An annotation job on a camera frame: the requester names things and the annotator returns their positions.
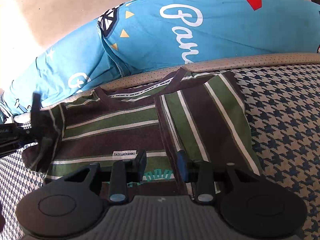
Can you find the blue pillow with script print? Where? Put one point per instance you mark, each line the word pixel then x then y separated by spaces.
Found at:
pixel 225 27

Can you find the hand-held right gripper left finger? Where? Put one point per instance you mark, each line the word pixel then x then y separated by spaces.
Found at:
pixel 141 162

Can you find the houndstooth bed mat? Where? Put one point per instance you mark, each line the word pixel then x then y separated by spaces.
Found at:
pixel 287 130

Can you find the blue pillow with star print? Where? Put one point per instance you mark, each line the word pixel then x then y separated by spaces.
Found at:
pixel 72 62

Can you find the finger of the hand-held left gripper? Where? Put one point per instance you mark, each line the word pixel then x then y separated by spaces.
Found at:
pixel 37 127

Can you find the green brown striped t-shirt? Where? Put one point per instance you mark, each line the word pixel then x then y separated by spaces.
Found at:
pixel 120 130

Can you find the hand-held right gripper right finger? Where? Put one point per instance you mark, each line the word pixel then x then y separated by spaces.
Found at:
pixel 182 165

